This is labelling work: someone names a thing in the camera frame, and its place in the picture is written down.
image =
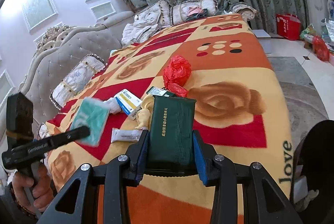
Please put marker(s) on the grey round rug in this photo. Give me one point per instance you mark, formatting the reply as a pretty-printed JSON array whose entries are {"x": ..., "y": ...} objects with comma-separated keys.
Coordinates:
[{"x": 305, "y": 106}]

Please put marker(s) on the red gift bag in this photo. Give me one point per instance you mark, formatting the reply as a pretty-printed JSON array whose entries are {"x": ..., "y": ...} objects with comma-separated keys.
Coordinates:
[{"x": 288, "y": 26}]

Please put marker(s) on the red plastic bag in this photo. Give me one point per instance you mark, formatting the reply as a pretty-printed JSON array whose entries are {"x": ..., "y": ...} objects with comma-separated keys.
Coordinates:
[
  {"x": 176, "y": 74},
  {"x": 320, "y": 49}
]

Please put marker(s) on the crumpled white tissue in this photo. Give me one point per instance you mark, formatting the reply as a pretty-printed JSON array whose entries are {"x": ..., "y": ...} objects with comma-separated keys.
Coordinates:
[{"x": 112, "y": 105}]

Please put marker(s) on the person's left hand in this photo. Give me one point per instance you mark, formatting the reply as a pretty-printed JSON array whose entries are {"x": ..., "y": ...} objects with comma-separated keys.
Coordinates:
[{"x": 41, "y": 192}]

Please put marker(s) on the white sachet wrapper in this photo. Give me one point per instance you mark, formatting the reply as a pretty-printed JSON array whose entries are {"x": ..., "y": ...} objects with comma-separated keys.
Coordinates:
[{"x": 118, "y": 135}]

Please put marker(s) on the blue yellow medicine box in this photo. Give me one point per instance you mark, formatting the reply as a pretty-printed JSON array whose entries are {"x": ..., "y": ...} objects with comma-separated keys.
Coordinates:
[{"x": 129, "y": 103}]

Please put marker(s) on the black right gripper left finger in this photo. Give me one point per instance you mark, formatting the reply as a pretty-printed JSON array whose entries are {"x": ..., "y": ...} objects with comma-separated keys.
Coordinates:
[{"x": 99, "y": 194}]

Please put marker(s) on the beige cloth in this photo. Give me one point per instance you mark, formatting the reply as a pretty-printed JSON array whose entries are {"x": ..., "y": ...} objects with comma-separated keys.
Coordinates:
[{"x": 144, "y": 116}]

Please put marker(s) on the red plastic bag on floor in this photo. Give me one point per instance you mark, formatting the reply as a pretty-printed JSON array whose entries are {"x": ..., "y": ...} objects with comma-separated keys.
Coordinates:
[{"x": 320, "y": 49}]

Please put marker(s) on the beige embroidered pillow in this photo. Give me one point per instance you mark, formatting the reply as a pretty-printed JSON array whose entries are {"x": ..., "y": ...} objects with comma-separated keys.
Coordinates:
[{"x": 147, "y": 23}]

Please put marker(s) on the light green tissue pack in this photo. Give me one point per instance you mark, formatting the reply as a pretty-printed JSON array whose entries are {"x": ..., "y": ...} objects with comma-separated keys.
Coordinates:
[{"x": 92, "y": 113}]

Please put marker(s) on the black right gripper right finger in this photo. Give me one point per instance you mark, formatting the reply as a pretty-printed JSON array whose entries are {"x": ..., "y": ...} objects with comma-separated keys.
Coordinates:
[{"x": 263, "y": 200}]

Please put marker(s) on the cylindrical bolster pillow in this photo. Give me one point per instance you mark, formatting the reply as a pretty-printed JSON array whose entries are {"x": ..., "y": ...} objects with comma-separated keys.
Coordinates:
[{"x": 191, "y": 9}]

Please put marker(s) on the grey tufted headboard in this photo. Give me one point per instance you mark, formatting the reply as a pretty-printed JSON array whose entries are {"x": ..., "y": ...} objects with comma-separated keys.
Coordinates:
[{"x": 55, "y": 60}]

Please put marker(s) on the dark green tissue pack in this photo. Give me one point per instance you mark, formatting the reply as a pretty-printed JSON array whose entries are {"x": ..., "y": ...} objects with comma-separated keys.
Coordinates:
[{"x": 171, "y": 141}]

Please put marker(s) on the red orange patterned blanket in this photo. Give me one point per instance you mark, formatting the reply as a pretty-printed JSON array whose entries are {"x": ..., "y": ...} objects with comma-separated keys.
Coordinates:
[{"x": 240, "y": 109}]

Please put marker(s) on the white bolster pillow near headboard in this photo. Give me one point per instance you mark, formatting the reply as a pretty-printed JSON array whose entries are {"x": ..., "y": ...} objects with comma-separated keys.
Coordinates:
[{"x": 76, "y": 80}]

